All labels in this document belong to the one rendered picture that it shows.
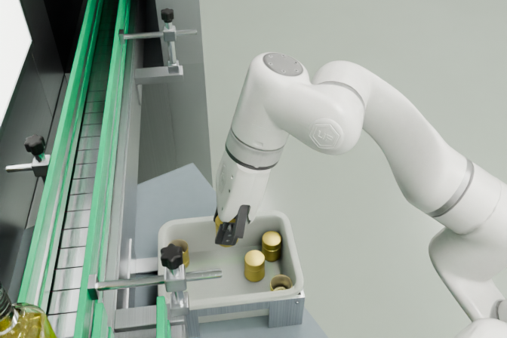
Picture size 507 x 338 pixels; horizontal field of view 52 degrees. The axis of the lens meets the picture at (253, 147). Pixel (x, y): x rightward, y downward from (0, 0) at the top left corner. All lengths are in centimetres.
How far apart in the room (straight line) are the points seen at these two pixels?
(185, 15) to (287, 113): 83
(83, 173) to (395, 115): 56
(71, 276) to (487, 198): 58
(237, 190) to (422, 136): 24
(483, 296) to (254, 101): 38
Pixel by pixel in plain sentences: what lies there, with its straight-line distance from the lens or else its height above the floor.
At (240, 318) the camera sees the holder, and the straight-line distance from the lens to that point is 86.
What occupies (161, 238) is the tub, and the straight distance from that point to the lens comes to 90.
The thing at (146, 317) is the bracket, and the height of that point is 89.
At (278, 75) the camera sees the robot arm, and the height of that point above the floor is 120.
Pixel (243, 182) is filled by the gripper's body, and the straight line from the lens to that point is 67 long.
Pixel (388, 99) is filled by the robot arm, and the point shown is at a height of 113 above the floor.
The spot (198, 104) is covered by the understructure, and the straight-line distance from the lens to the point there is 155.
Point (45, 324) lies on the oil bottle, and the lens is 58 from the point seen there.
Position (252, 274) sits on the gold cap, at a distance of 90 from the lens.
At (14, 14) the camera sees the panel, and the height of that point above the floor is 107.
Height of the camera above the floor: 153
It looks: 41 degrees down
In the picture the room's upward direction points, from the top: straight up
